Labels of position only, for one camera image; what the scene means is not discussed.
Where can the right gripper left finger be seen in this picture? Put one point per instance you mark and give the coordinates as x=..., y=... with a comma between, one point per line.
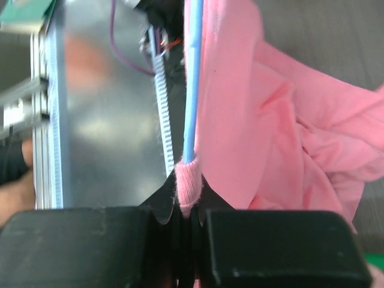
x=88, y=247

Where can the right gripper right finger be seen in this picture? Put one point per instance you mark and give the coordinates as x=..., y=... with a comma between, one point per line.
x=273, y=248

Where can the pink t shirt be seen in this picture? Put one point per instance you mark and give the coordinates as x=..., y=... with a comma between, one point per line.
x=272, y=133

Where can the light blue wire hanger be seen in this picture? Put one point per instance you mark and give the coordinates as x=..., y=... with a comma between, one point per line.
x=193, y=81

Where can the green garment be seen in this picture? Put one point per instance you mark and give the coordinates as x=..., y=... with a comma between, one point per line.
x=374, y=260

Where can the white slotted cable duct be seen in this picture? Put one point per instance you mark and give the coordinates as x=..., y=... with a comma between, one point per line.
x=162, y=98

